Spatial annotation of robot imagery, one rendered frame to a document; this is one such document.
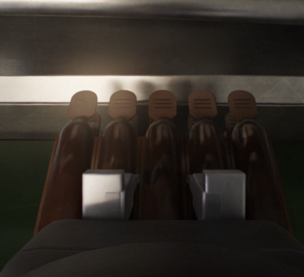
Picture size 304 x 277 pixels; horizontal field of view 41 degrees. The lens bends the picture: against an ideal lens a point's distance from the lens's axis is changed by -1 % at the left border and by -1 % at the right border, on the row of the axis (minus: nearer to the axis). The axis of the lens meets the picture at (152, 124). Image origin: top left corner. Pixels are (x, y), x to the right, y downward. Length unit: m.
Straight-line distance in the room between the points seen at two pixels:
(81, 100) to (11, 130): 0.12
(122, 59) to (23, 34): 0.09
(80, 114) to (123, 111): 0.02
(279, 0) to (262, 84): 0.14
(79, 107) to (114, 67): 0.17
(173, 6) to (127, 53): 0.22
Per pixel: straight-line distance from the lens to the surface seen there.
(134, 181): 0.16
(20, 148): 0.32
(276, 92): 0.30
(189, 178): 0.17
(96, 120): 0.23
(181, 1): 0.16
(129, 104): 0.21
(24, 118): 0.32
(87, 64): 0.39
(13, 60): 0.40
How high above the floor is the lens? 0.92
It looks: 46 degrees down
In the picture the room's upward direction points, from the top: 2 degrees clockwise
